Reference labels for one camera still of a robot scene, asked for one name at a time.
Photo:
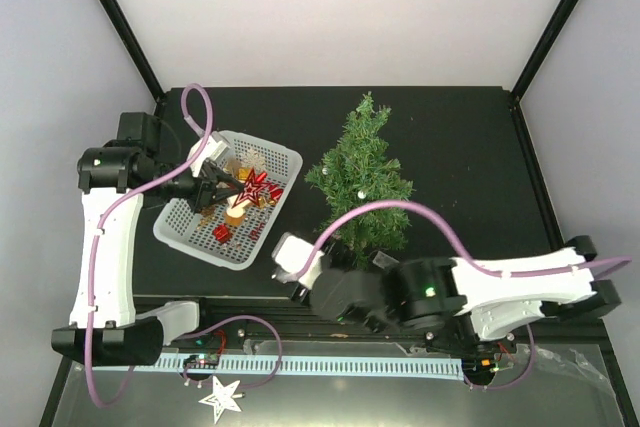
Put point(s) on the left black frame post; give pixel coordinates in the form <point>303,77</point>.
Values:
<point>132,46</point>

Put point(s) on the clear plastic battery box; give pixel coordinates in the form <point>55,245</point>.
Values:
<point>384,261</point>

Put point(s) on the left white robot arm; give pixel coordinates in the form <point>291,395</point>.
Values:
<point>104,329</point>

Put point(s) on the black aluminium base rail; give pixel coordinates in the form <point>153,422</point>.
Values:
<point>295,322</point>

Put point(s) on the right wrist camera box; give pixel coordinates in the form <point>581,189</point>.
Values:
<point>290,256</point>

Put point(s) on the right black frame post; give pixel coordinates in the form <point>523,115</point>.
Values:
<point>558,20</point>

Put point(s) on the gold foil gift box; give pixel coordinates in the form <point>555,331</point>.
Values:
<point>242,174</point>

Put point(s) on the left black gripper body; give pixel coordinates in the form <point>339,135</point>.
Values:
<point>196,199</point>

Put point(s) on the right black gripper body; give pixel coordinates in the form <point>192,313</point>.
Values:
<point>299,295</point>

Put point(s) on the red gift box ornament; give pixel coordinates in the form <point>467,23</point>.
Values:
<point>222,233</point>

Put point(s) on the red glitter star ornament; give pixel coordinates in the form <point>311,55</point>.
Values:
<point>253,186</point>

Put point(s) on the light blue slotted cable duct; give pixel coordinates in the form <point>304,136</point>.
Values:
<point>262,365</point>

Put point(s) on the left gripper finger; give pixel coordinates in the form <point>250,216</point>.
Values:
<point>213,172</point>
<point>229,195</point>

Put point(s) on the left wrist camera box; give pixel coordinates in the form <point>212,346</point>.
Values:
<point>215,146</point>

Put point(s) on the small green christmas tree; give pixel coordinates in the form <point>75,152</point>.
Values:
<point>356,171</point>

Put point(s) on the white plastic basket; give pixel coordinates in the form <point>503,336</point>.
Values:
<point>193,234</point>

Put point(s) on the white snowflake ornament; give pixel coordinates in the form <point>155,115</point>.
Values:
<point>252,159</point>

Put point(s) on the silver star topper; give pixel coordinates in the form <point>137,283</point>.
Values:
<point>223,398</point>

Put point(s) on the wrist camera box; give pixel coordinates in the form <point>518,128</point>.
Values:
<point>215,146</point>
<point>290,256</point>

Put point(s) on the black frame post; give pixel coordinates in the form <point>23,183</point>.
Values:
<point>132,46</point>
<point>558,20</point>

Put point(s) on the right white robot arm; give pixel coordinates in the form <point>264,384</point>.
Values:
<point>480,302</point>

